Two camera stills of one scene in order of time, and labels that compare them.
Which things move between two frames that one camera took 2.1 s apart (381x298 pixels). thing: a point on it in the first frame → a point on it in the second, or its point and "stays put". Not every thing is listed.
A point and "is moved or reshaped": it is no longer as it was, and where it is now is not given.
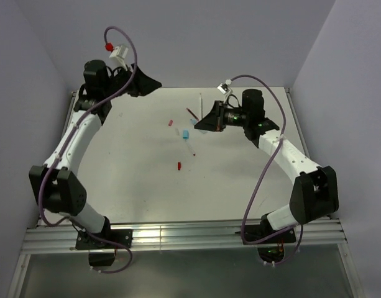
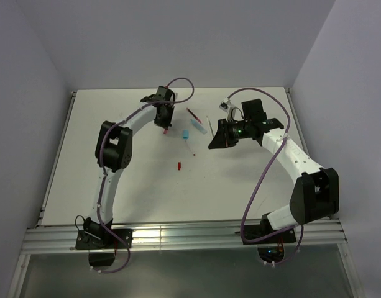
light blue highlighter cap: [185, 135] stays put
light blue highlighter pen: [194, 121] stays put
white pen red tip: [190, 148] stays put
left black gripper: [142, 85] → [166, 124]
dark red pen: [192, 113] stays put
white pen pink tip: [201, 104] is moved or reshaped
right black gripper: [214, 120] → [222, 138]
